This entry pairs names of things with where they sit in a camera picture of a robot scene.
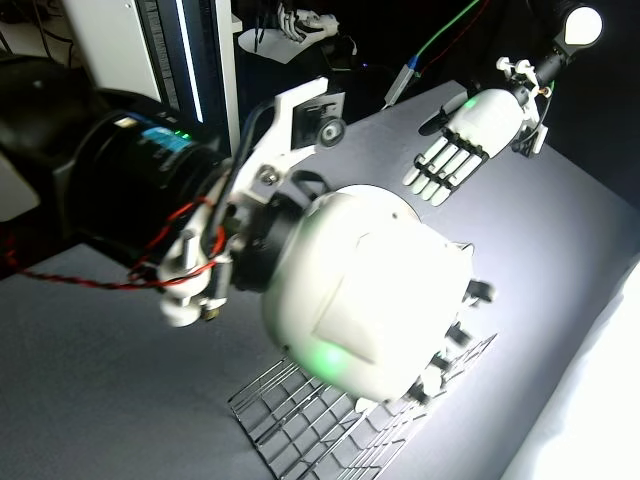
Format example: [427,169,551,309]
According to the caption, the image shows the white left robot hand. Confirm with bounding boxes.
[402,87,526,207]

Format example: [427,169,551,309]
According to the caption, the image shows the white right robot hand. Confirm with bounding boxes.
[262,197,499,406]

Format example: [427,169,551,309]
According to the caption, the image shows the black electronic box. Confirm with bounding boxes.
[319,34,374,71]

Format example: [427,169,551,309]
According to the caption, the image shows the spare white robot hand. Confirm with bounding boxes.
[274,0,341,44]

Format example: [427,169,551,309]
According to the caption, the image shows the white paper sheet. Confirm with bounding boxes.
[237,27,321,64]

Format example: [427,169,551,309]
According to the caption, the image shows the white robot body column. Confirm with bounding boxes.
[59,0,241,151]

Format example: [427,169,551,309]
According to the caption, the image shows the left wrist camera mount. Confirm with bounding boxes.
[517,107,550,157]

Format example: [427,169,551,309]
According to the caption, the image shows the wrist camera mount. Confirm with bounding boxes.
[517,107,550,157]
[234,76,349,201]

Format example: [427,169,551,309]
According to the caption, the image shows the grey cable connector block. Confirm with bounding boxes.
[383,57,421,109]

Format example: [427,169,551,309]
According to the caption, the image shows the red cable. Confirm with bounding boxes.
[421,0,496,74]

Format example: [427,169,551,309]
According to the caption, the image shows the green cable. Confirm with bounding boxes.
[415,0,481,57]

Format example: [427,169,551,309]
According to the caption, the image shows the metal wire plate rack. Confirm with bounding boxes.
[228,332,499,480]

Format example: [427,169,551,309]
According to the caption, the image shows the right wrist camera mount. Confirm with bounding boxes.
[234,76,349,201]

